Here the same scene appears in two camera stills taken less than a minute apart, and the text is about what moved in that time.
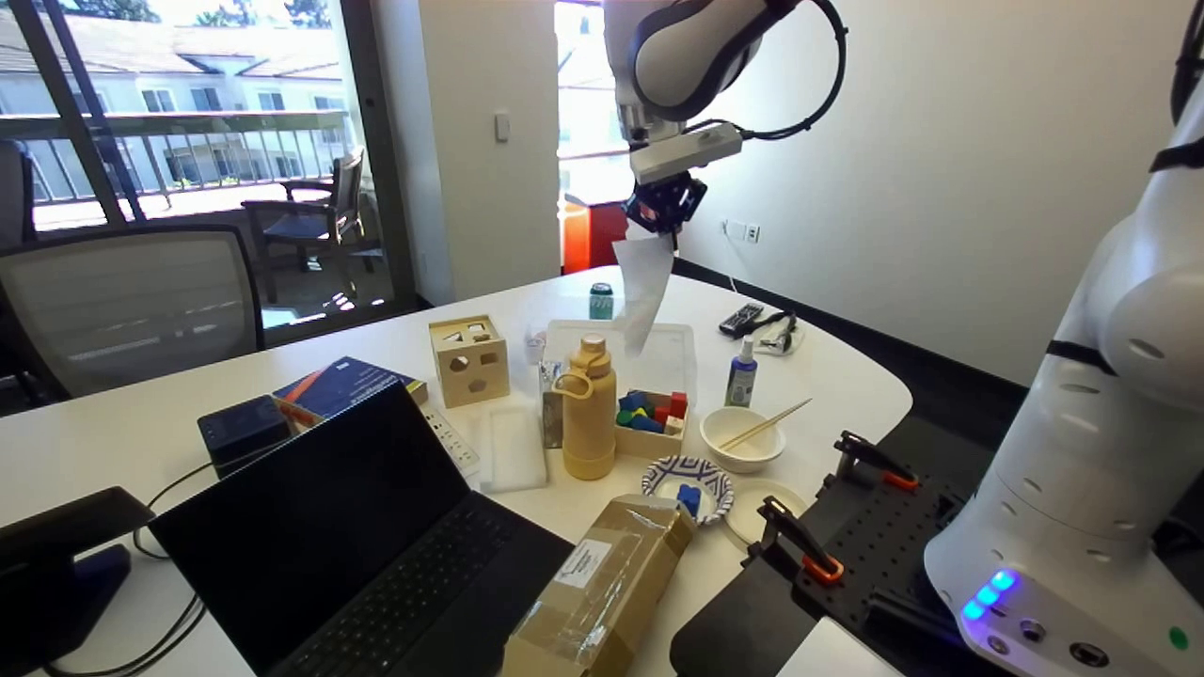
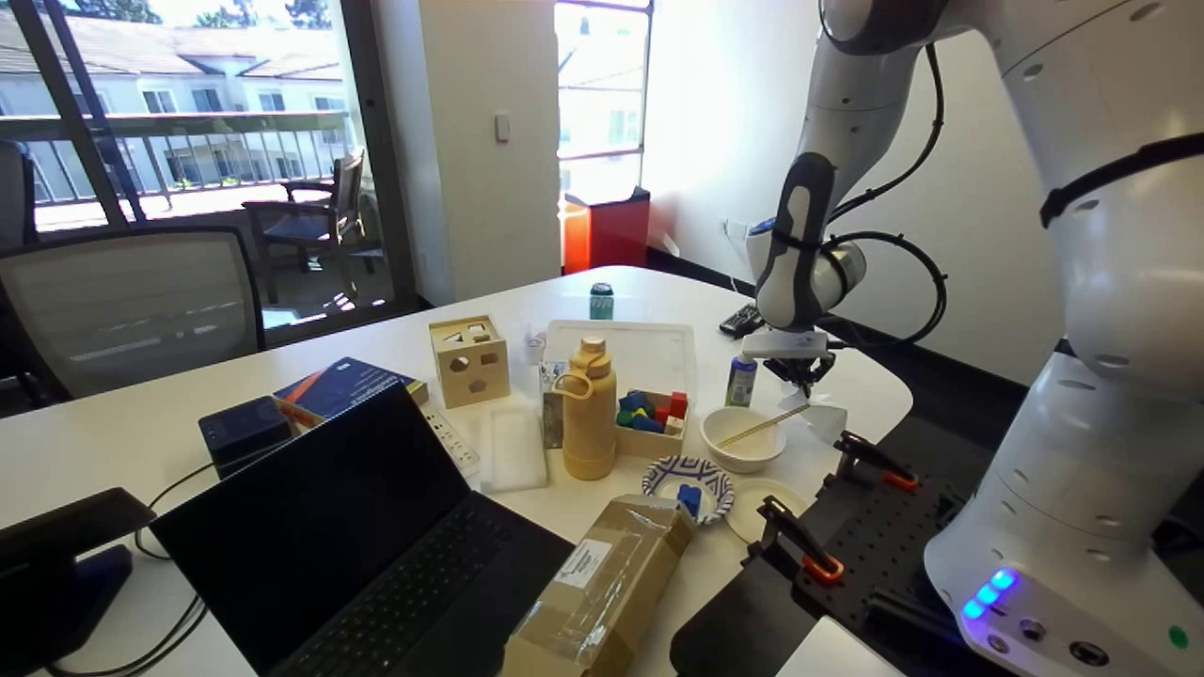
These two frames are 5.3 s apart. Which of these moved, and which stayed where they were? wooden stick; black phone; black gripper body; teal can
Moved: black gripper body
Stayed: teal can; wooden stick; black phone
